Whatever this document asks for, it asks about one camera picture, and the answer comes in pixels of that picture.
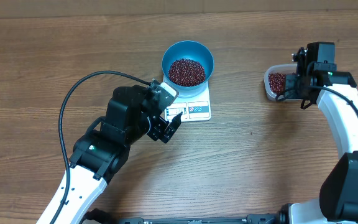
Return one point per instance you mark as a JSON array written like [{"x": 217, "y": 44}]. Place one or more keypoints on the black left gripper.
[{"x": 160, "y": 124}]

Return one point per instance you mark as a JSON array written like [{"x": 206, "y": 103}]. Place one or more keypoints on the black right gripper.
[{"x": 289, "y": 93}]

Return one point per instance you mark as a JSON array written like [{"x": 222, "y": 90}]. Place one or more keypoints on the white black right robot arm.
[{"x": 318, "y": 82}]

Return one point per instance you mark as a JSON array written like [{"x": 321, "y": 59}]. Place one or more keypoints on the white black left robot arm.
[{"x": 132, "y": 112}]

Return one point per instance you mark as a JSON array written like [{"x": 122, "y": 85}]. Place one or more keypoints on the white digital kitchen scale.
[{"x": 194, "y": 105}]

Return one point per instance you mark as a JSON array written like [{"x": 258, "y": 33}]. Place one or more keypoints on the red beans in bowl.
[{"x": 186, "y": 72}]

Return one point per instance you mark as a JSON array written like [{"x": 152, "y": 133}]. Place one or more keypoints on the blue plastic bowl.
[{"x": 192, "y": 50}]

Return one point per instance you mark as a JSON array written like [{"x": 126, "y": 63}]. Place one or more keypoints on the clear container of red beans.
[{"x": 274, "y": 81}]

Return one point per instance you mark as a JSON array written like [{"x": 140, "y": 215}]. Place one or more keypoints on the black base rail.
[{"x": 98, "y": 216}]

